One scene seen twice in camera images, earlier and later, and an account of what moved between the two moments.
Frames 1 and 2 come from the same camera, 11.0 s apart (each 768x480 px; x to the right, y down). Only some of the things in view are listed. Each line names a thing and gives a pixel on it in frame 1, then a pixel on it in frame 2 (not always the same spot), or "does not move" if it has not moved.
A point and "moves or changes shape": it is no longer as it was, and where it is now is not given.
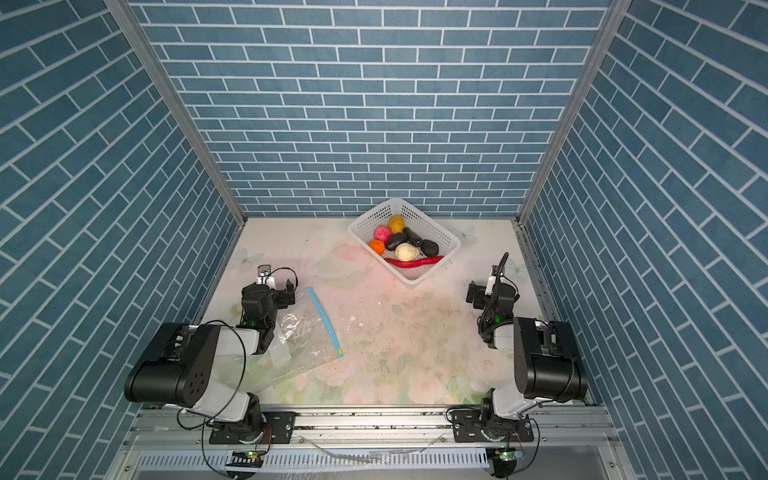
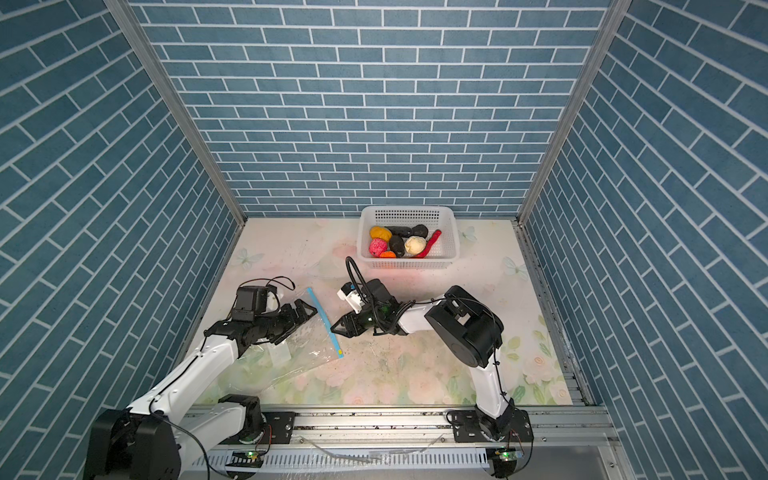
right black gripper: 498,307 to 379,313
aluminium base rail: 579,443 does not move
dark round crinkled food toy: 429,248 to 420,230
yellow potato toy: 396,224 to 380,232
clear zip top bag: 302,343 does not move
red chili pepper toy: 412,263 to 429,244
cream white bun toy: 407,252 moves or changes shape
